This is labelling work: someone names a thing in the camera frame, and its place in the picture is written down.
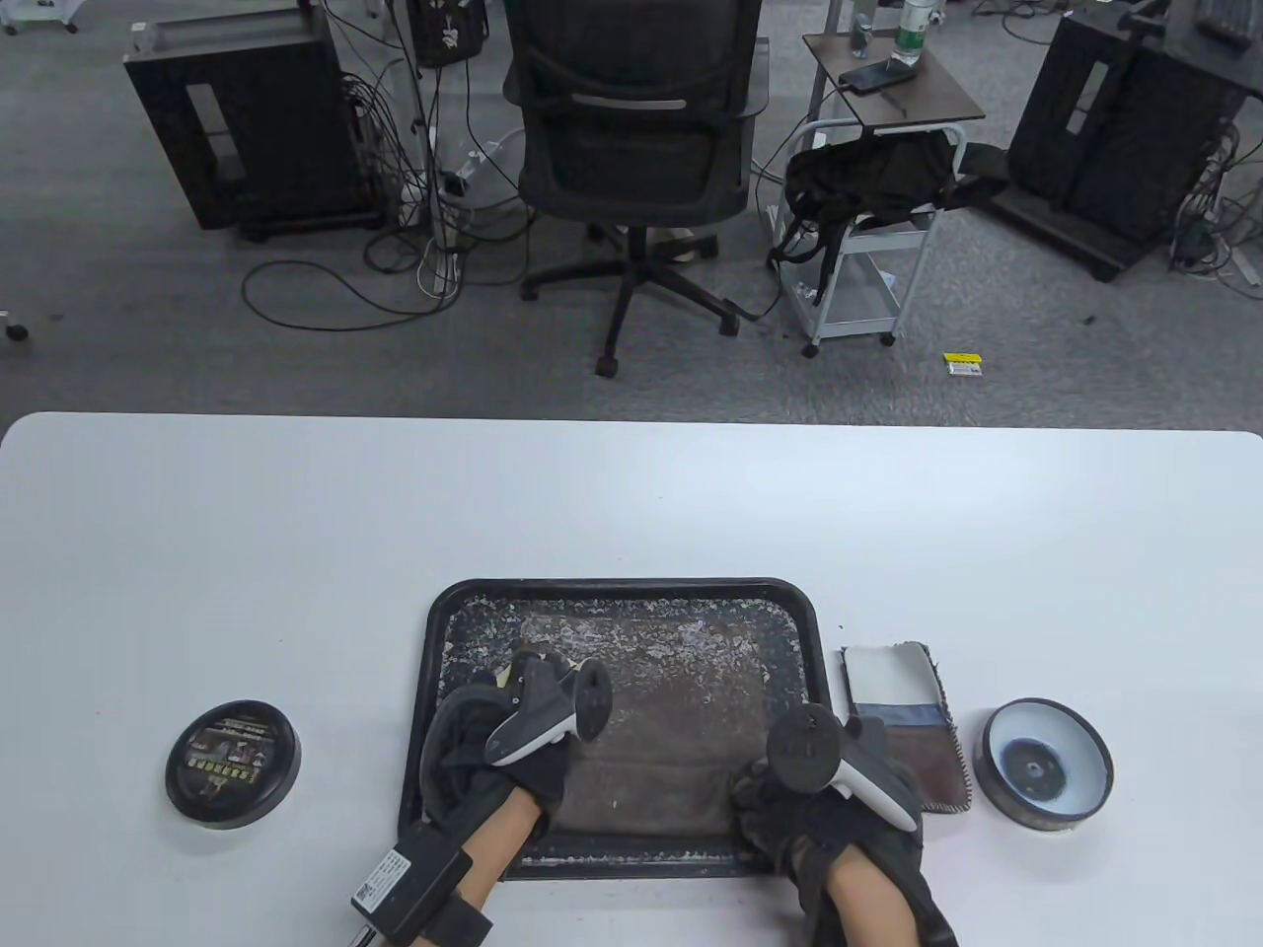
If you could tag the black leather care cream tin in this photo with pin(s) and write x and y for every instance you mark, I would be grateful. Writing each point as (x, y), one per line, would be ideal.
(1046, 764)

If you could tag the black pen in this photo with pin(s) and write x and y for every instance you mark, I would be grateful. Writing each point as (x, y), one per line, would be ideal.
(894, 102)

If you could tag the person's right hand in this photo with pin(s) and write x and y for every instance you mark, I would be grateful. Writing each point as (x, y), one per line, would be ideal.
(809, 834)

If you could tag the brown side table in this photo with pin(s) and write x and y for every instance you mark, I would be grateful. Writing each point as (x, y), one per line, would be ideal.
(928, 94)

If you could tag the white power strip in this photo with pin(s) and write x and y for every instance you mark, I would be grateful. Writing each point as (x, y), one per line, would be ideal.
(440, 268)

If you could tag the person's left hand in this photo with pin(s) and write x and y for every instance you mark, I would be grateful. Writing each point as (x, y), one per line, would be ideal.
(459, 740)

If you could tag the black plastic tray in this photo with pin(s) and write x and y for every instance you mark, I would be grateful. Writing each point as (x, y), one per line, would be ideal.
(789, 631)

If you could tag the black wheeled cabinet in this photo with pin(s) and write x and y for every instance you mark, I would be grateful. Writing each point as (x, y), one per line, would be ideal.
(1115, 128)
(266, 128)

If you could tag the black smartphone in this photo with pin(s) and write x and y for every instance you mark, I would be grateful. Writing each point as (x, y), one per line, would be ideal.
(873, 77)

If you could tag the white wheeled base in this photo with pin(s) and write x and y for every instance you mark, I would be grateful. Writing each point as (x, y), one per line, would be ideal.
(39, 12)

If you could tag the black white hand controller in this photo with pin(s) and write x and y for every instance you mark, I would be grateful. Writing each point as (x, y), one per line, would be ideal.
(804, 745)
(543, 720)

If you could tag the white rolling cart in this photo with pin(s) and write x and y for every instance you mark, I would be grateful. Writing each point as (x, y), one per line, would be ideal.
(868, 296)

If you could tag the black backpack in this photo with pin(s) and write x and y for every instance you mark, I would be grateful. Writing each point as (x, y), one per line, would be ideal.
(868, 173)

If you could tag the person's left forearm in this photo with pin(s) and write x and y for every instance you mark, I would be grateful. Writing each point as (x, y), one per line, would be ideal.
(498, 848)

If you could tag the brown leather bag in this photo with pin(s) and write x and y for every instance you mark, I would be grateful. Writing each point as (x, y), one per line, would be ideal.
(671, 691)

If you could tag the yellow round sponge pad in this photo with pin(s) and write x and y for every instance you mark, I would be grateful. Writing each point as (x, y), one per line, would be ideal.
(508, 679)

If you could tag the small clear bottle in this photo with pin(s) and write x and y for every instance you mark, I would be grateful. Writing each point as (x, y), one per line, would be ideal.
(861, 35)

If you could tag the yellow black sticker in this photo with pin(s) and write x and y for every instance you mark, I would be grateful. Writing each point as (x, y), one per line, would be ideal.
(963, 364)

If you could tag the clear bottle green label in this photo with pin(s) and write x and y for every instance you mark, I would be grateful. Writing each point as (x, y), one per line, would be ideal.
(913, 35)

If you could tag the black caster wheel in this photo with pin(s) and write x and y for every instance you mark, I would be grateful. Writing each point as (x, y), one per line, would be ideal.
(15, 330)

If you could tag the white desk leg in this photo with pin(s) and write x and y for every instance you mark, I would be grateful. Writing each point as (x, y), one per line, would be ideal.
(419, 118)

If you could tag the black pouch white print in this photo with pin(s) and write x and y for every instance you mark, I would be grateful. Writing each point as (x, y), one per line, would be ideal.
(444, 30)

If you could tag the person's right forearm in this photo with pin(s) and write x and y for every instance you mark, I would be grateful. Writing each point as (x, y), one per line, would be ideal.
(868, 903)

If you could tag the white grey cloth swatch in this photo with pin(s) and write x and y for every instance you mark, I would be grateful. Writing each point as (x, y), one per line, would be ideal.
(888, 671)

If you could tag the black mesh office chair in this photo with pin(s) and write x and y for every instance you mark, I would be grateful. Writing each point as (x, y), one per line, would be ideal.
(631, 128)

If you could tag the black round labelled tin lid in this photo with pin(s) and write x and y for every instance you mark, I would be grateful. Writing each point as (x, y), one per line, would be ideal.
(232, 764)

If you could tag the black wrist camera unit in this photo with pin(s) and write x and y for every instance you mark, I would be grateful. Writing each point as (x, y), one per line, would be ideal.
(409, 883)

